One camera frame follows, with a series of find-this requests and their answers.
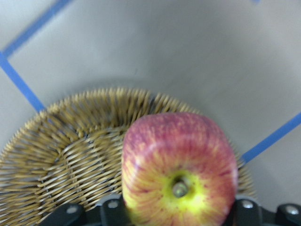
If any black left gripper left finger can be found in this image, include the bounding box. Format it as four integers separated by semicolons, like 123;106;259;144
39;195;132;226

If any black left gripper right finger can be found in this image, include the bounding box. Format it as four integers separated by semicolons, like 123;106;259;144
225;196;301;226

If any yellow red apple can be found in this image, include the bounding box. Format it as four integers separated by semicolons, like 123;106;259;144
122;113;238;226

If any round woven wicker basket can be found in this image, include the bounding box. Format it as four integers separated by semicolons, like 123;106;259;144
0;87;257;226

